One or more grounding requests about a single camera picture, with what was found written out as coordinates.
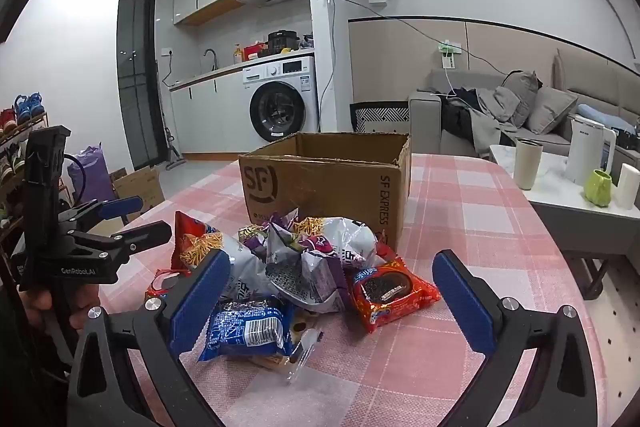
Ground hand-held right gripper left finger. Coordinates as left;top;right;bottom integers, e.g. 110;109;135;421
67;249;232;427

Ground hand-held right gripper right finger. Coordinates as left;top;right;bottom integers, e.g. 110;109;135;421
432;249;608;427

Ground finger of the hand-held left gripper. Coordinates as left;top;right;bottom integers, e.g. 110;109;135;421
57;196;143;233
70;221;173;268

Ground red white cookie packet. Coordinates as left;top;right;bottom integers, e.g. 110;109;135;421
145;268;193;304

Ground blue cookie packet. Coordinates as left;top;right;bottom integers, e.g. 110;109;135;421
197;297;297;363

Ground red white noodle snack bag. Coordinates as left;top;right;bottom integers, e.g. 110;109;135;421
172;209;275;305

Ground red sandwich cookie packet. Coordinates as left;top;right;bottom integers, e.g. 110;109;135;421
346;257;442;334

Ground purple yellow candy wrapper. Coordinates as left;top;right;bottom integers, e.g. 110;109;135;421
238;208;301;255

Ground brown cardboard box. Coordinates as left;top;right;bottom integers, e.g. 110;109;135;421
238;132;413;253

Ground person's left hand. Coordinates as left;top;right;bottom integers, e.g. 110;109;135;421
22;282;104;325

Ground purple plastic bag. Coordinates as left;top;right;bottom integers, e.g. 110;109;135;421
67;144;118;202

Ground stick vacuum cleaner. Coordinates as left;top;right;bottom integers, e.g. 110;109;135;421
159;107;187;172

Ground wooden shoe rack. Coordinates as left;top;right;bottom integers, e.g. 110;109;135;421
0;109;51;228

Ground pink plaid tablecloth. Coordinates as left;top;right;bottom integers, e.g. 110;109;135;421
97;154;601;427

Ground blue shoes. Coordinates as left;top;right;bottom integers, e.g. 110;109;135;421
13;93;46;124

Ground dark glass door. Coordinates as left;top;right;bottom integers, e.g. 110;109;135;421
117;0;166;165

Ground white kitchen base cabinet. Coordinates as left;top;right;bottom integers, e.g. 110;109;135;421
169;57;251;158

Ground white coffee table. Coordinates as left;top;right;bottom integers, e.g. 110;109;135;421
489;144;640;258

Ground beige tumbler cup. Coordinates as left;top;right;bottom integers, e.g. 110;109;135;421
514;138;544;191

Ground green mug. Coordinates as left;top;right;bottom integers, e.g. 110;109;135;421
585;169;614;208

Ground black garment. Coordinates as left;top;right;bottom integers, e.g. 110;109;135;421
440;88;483;152

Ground white washing machine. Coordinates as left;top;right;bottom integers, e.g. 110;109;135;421
242;55;321;144

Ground grey garment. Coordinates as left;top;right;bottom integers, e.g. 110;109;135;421
470;86;523;160

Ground grey sofa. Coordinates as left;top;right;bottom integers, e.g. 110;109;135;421
409;49;640;168

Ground white electric kettle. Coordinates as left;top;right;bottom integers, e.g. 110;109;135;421
565;113;617;186

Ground white paper roll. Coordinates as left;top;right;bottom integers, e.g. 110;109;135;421
614;163;640;210

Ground black white patterned basket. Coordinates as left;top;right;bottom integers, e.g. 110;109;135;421
350;101;412;134

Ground light grey cushion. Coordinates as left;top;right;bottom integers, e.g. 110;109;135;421
525;86;579;135

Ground dark grey cushion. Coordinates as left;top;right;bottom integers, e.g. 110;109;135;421
501;70;543;128

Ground black pressure cooker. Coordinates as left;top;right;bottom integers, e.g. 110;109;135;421
267;30;299;55

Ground light blue pillow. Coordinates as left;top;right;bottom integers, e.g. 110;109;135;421
576;103;638;134

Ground wall socket with charger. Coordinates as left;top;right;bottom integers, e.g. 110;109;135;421
434;38;462;70

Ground black wall cable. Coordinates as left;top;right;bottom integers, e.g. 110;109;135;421
307;0;508;132

